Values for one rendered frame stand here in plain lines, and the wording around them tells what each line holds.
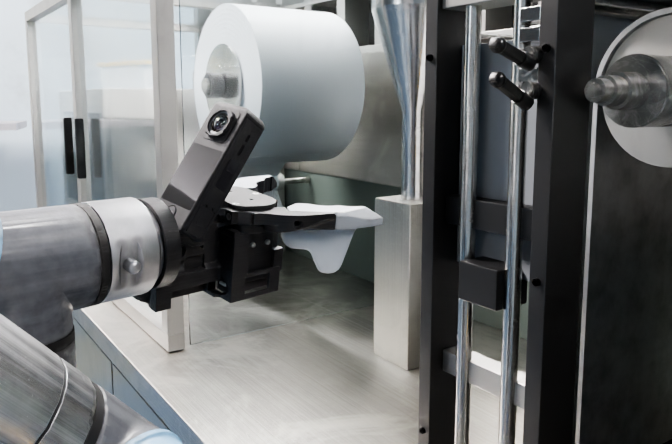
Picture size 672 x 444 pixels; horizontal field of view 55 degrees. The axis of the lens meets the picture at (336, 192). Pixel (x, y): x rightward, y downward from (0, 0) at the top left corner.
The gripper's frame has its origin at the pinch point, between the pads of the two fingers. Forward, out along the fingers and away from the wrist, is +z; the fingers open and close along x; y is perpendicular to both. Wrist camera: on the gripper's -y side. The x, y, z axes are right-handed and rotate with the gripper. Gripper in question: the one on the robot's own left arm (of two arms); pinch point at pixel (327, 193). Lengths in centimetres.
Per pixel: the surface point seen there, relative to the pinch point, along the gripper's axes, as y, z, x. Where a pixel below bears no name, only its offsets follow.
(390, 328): 30.3, 34.9, -16.1
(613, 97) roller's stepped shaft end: -12.4, 9.8, 22.1
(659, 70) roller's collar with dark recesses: -14.9, 13.6, 23.9
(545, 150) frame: -7.4, 6.8, 18.5
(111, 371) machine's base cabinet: 54, 12, -66
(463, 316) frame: 11.2, 9.8, 11.4
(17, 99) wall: 30, 79, -296
